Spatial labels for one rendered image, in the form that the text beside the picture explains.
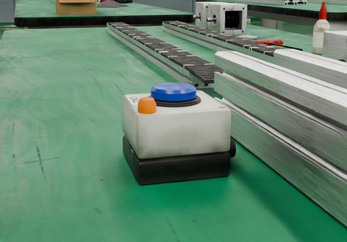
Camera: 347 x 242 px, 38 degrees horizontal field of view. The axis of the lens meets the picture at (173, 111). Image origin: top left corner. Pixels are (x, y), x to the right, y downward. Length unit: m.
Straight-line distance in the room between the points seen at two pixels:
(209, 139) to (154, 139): 0.05
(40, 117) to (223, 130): 0.29
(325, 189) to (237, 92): 0.17
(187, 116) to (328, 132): 0.11
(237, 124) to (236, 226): 0.19
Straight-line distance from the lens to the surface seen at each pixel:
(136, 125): 0.40
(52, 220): 0.37
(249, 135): 0.49
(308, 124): 0.39
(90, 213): 0.37
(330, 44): 0.72
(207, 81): 0.70
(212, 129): 0.42
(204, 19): 1.68
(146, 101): 0.40
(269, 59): 0.96
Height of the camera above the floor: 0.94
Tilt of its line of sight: 14 degrees down
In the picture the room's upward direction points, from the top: straight up
